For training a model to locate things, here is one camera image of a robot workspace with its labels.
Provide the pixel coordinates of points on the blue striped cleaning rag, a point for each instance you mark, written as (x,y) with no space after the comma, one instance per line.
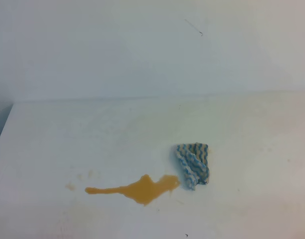
(192,158)

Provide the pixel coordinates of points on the orange coffee spill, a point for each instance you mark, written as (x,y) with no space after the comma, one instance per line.
(143,191)

